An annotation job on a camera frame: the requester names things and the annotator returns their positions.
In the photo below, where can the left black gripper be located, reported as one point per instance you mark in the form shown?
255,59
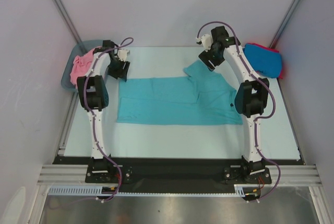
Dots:
121,73

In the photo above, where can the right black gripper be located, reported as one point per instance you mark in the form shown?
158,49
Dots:
209,58

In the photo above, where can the teal t shirt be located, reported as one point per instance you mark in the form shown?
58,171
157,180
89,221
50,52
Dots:
201,97

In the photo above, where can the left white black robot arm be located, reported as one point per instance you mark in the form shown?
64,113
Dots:
94,99

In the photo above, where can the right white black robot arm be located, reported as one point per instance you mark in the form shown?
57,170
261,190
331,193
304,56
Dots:
252,95

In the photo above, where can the pink crumpled t shirt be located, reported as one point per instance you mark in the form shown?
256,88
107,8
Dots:
81,64

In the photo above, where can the grey plastic basket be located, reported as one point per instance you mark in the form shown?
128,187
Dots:
78,50

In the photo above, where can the blue folded t shirt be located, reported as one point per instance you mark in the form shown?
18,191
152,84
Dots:
266,60

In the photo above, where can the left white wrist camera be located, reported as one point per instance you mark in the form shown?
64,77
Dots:
123,54

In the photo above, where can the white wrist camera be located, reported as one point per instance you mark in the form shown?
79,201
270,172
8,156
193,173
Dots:
123,54
206,41

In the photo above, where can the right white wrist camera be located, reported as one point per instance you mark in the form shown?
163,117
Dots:
206,41

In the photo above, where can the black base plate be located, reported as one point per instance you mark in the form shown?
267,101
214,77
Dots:
172,176

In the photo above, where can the right corner aluminium post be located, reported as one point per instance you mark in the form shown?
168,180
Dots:
284,23

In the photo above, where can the corner aluminium post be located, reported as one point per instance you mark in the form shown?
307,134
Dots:
67,20
284,23

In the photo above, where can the left corner aluminium post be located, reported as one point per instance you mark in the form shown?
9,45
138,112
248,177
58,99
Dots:
67,20

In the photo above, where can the aluminium frame rail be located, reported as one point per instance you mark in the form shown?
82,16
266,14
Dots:
302,175

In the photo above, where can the grey slotted cable duct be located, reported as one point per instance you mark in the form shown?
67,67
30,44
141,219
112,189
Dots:
105,191

